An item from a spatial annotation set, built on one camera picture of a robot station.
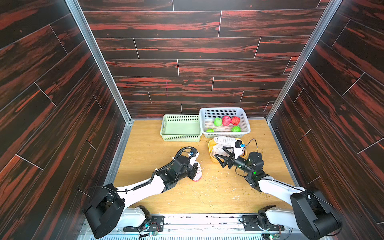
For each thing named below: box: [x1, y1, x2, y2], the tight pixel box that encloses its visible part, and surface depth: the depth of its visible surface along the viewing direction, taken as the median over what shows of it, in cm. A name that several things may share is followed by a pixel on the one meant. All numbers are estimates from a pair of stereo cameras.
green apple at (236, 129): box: [231, 125, 242, 133], surface depth 107 cm
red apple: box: [230, 116, 241, 126], surface depth 113 cm
